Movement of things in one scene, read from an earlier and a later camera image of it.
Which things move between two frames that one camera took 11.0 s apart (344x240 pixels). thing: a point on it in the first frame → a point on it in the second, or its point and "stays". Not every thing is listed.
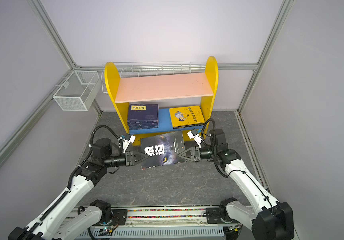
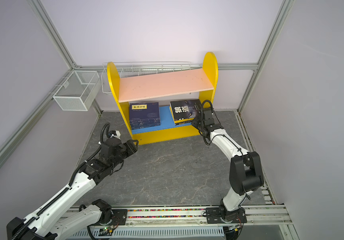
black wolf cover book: x=163 y=150 → x=184 y=111
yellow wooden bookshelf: x=152 y=105 stays
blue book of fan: x=143 y=112 stays
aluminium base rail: x=159 y=223 stays
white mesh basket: x=80 y=91 stays
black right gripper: x=189 y=158 → x=194 y=123
